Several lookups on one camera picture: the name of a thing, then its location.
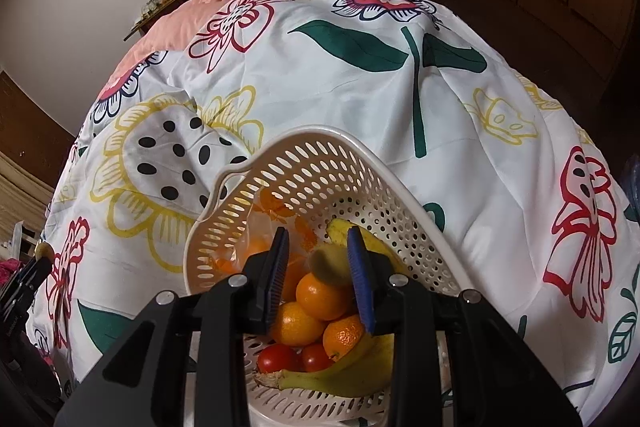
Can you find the white furniture frame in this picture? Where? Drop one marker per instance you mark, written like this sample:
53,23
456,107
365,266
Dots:
20,237

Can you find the textured orange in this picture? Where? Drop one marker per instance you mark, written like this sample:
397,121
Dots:
342,337

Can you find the yellow banana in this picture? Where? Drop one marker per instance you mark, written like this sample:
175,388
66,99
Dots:
340,229
340,377

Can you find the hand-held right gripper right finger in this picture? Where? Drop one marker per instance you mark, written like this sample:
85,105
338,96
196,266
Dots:
360,282

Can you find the beige curtain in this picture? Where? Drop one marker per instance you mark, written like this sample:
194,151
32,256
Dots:
20,192

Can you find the clear plastic bag of oranges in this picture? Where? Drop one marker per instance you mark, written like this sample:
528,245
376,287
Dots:
260,217

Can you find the smooth orange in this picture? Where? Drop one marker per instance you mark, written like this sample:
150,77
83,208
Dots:
322,294

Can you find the pink quilt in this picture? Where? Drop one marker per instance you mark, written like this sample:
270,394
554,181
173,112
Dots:
225,2

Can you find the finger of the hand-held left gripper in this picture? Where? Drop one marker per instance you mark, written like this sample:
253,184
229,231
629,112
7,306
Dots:
32,272

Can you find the large orange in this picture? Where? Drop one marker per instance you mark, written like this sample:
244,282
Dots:
295,324

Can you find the white perforated plastic basket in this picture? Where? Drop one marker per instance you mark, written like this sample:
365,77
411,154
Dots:
320,167

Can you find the green kiwi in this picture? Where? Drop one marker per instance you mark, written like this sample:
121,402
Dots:
44,250
327,264

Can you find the wooden door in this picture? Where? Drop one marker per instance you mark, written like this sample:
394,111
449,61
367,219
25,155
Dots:
30,107

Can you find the floral printed bed sheet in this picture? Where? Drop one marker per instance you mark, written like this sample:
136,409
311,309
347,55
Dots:
350,132

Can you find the red cloth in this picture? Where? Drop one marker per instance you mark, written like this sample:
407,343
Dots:
9,271

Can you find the red tomato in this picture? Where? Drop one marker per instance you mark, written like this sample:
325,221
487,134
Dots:
315,357
277,357

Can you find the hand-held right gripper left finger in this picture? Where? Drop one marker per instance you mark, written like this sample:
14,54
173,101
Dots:
280,277

